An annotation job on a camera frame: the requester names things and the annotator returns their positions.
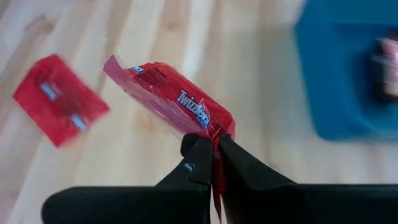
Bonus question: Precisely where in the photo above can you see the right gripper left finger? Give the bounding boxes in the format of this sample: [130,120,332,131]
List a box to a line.
[41,133,215,224]

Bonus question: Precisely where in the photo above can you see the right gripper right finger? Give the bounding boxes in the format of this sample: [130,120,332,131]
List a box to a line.
[218,133,398,224]

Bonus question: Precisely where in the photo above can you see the red Twizzlers candy pack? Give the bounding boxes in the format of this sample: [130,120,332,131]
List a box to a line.
[12,54,110,147]
[102,54,236,223]

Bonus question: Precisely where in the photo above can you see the brown Snickers candy bar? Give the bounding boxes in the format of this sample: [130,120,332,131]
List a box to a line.
[371,29,398,105]

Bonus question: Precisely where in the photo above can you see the blue plastic bin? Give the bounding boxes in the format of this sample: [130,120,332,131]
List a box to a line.
[294,0,398,142]

